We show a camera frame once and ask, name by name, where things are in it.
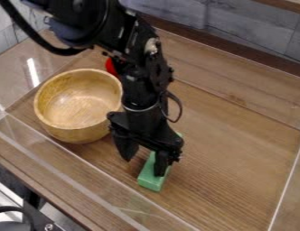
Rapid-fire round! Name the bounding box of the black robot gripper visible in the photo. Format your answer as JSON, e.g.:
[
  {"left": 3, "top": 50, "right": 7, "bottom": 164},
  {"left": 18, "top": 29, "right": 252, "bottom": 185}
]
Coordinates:
[{"left": 106, "top": 106, "right": 183, "bottom": 177}]

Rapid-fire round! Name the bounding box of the green rectangular block stick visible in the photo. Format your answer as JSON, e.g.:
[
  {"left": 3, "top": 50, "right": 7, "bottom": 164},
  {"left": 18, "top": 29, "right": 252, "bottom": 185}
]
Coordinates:
[{"left": 137, "top": 151, "right": 170, "bottom": 192}]

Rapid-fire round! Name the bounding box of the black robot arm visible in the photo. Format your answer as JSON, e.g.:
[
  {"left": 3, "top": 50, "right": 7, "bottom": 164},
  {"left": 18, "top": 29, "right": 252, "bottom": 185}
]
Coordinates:
[{"left": 0, "top": 0, "right": 183, "bottom": 177}]

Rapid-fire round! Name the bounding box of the brown wooden bowl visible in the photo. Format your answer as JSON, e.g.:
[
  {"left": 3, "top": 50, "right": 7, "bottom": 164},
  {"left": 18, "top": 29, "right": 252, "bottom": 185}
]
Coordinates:
[{"left": 32, "top": 69, "right": 122, "bottom": 143}]

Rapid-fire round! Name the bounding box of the red plush radish toy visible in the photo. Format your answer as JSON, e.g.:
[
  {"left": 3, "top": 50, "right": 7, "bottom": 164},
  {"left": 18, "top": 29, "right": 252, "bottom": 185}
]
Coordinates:
[{"left": 106, "top": 58, "right": 118, "bottom": 77}]

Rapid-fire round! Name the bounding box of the black stand under table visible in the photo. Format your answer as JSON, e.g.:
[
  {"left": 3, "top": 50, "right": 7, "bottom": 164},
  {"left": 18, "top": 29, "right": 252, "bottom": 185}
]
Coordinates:
[{"left": 0, "top": 202, "right": 67, "bottom": 231}]

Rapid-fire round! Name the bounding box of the clear acrylic tray wall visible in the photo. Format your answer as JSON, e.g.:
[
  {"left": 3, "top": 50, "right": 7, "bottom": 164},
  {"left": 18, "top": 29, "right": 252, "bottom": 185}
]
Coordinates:
[{"left": 0, "top": 110, "right": 199, "bottom": 231}]

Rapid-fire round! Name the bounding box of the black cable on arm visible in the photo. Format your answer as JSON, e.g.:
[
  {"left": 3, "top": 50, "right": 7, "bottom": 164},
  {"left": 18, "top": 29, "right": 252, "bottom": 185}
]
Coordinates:
[{"left": 157, "top": 89, "right": 183, "bottom": 125}]

